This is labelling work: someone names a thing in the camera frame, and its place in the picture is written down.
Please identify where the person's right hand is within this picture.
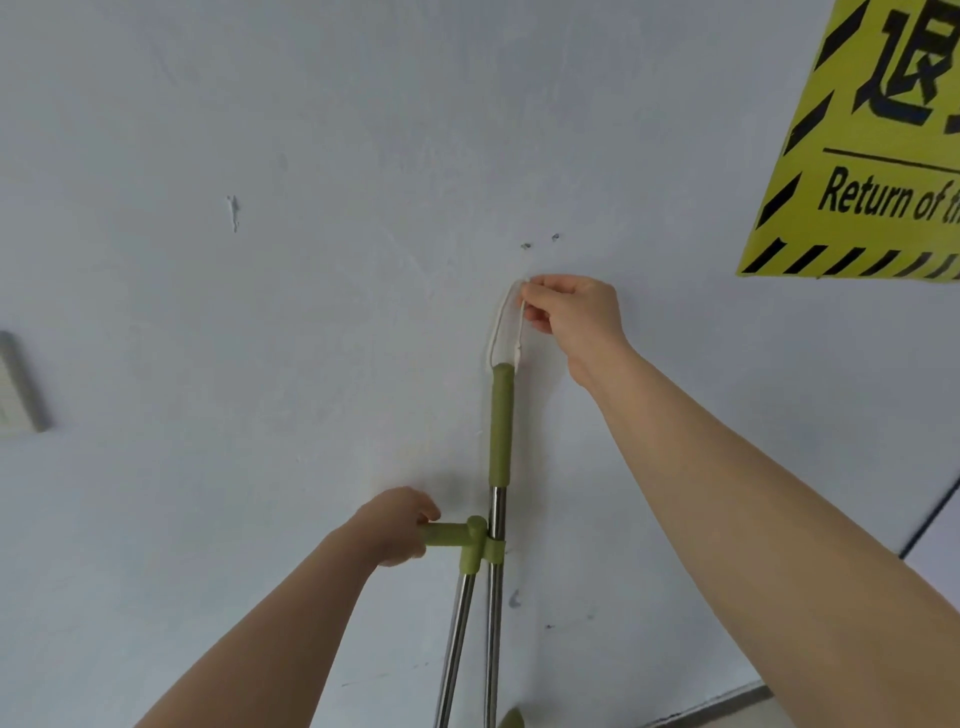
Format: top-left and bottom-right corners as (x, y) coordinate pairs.
(519, 273), (635, 390)

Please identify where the yellow black striped wall sign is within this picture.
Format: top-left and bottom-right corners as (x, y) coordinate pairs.
(736, 0), (960, 283)

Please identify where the person's right forearm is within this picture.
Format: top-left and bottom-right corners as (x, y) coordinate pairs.
(581, 348), (960, 728)

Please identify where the person's left forearm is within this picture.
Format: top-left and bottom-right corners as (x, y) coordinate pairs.
(134, 524), (380, 728)

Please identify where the person's left hand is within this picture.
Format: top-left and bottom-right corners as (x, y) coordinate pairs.
(341, 486), (442, 569)

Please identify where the green dustpan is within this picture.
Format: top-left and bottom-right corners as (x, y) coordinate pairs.
(416, 515), (507, 728)

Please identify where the green broom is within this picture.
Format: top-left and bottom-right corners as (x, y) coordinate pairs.
(483, 278), (528, 728)

